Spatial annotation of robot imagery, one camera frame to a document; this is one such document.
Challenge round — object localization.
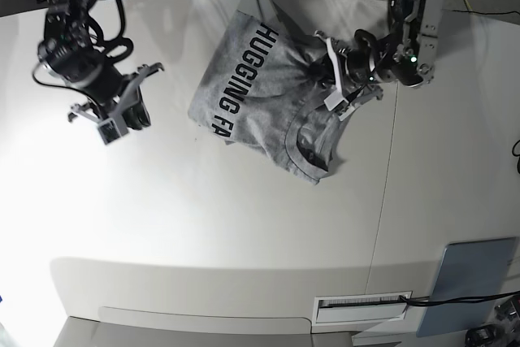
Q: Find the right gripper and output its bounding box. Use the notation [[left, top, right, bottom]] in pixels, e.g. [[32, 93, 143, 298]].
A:
[[79, 66, 151, 130]]

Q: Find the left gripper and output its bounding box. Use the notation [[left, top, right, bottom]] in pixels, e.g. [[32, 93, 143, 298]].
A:
[[308, 48, 383, 95]]

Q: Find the grey T-shirt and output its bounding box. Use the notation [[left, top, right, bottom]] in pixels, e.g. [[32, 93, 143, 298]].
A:
[[188, 11, 341, 184]]

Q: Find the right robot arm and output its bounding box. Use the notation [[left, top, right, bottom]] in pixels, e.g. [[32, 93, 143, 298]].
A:
[[38, 0, 336, 143]]

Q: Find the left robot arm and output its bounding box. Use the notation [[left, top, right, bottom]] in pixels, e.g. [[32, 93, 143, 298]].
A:
[[340, 0, 444, 88]]

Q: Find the blue-grey flat panel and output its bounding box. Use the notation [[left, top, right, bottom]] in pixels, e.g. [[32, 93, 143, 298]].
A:
[[416, 237, 518, 338]]

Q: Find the black device on floor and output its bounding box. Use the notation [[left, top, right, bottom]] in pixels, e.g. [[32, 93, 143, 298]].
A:
[[465, 324, 498, 347]]

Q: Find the black cable to slot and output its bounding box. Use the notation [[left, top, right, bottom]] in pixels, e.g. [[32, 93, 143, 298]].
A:
[[400, 292, 520, 308]]

